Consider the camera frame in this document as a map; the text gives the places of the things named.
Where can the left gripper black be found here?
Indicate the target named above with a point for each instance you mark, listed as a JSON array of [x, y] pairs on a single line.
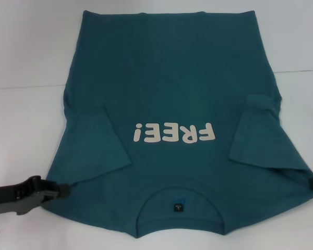
[[18, 198]]

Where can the teal t-shirt with FREE print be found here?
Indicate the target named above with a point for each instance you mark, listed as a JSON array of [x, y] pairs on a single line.
[[172, 91]]

